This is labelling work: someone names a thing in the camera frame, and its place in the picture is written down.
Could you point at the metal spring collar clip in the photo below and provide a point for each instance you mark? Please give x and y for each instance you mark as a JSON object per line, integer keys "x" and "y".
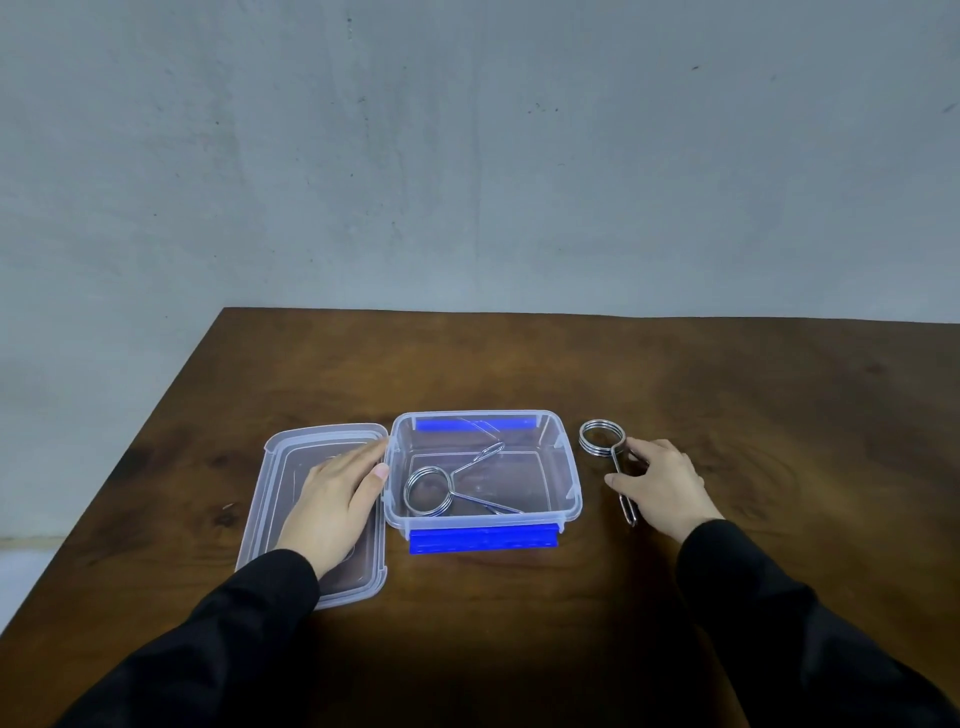
{"x": 429, "y": 491}
{"x": 601, "y": 438}

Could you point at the person's right thumb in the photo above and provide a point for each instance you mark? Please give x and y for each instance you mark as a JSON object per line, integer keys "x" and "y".
{"x": 621, "y": 486}

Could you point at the person's left hand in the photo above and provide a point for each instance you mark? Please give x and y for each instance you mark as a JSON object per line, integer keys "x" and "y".
{"x": 326, "y": 510}

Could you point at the clear plastic container blue clips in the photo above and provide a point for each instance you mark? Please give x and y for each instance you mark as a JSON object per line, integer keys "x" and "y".
{"x": 525, "y": 480}

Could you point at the clear plastic container lid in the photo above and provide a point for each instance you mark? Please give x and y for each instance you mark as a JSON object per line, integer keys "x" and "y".
{"x": 281, "y": 480}

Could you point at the person's right hand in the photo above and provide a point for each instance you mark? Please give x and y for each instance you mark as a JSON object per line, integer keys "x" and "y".
{"x": 671, "y": 491}

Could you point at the person's right forearm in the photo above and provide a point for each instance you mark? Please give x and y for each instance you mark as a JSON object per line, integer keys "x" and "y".
{"x": 787, "y": 637}

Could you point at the person's left thumb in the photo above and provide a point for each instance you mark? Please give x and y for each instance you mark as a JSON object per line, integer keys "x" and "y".
{"x": 373, "y": 489}

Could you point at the person's left forearm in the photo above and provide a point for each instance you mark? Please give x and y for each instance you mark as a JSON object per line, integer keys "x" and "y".
{"x": 217, "y": 645}

